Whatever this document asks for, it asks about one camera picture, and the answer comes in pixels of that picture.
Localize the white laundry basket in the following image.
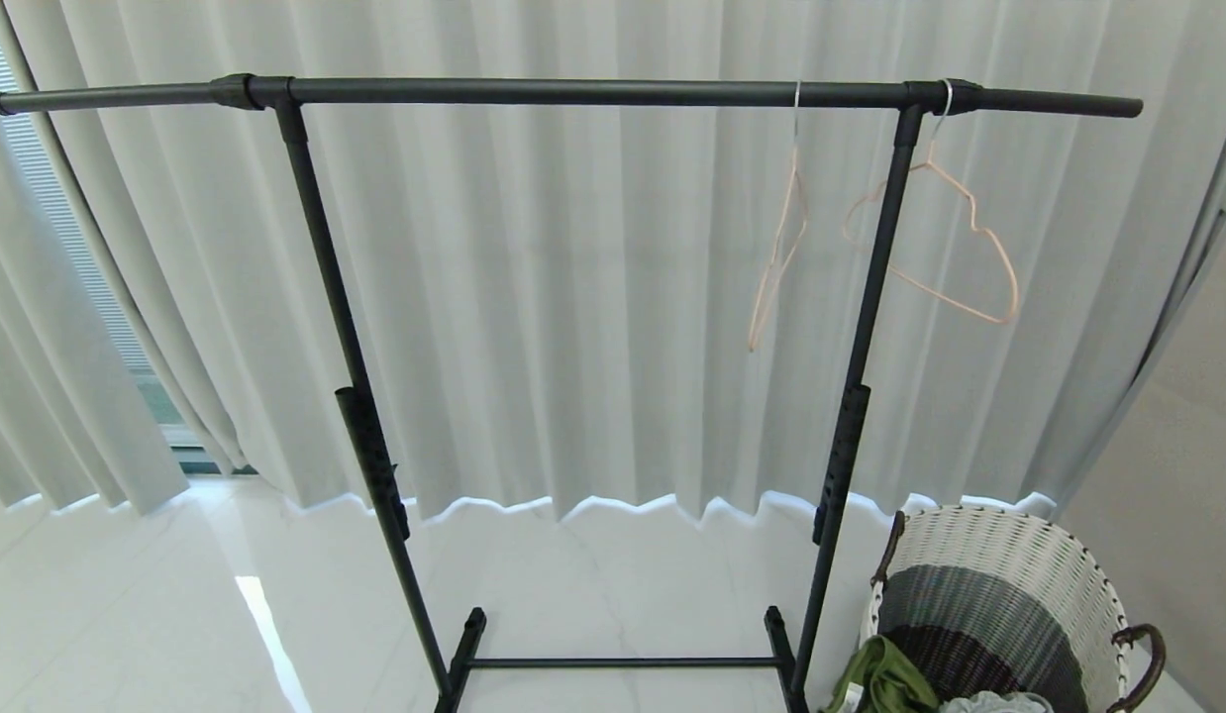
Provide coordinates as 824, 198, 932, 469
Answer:
860, 505, 1167, 713

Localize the black clothes rack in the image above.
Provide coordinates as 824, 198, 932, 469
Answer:
0, 72, 1145, 713

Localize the pink clothes hanger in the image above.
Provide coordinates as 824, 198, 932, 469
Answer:
748, 81, 810, 355
842, 79, 1021, 327

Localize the window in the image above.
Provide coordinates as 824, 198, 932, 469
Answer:
0, 0, 259, 478

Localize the green garment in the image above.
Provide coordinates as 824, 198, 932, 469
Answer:
821, 635, 942, 713

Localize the white curtain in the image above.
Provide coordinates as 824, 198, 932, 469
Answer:
0, 84, 190, 516
0, 0, 1226, 524

